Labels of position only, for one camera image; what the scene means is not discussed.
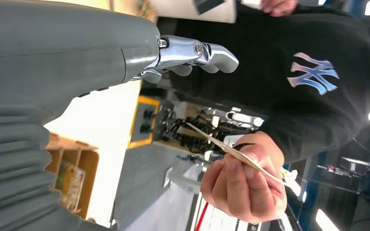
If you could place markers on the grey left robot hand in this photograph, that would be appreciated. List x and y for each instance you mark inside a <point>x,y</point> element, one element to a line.
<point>60,54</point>

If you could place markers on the ID card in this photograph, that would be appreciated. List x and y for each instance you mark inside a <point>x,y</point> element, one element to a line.
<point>218,144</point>

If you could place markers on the wooden card organizer box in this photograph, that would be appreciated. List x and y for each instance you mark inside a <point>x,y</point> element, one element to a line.
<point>89,178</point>

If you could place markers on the standing person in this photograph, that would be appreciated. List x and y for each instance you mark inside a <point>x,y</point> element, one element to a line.
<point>268,63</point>

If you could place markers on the yellow hotel key card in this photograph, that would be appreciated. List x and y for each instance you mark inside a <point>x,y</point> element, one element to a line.
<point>71,185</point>

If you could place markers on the black smartphone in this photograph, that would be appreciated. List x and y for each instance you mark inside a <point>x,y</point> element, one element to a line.
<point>209,5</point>

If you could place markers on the standing humanoid robot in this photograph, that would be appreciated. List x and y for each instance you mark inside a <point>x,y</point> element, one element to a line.
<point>172,124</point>

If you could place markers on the white desk riser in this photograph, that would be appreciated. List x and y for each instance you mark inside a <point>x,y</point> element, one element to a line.
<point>172,11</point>

